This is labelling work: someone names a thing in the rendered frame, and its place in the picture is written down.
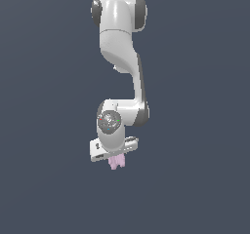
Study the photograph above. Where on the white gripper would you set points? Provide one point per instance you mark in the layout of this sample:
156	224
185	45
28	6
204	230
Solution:
97	151

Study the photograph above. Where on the small pink object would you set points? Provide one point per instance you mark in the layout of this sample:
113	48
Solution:
116	161

